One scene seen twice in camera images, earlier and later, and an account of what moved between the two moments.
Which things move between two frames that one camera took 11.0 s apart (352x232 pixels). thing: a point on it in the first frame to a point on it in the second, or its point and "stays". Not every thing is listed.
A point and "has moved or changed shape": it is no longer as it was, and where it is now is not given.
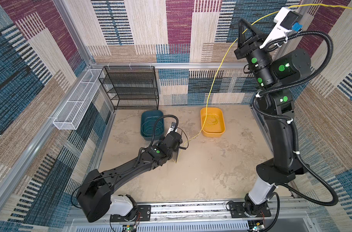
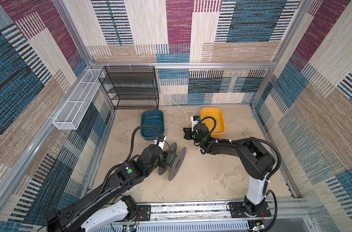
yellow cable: [226, 50] to [187, 127]
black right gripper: [243, 50] to [187, 133]
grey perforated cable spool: [176, 154] has moved or changed shape
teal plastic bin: [148, 120] stays
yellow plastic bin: [214, 126] stays
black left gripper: [177, 146] to [164, 158]
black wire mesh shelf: [131, 87] stays
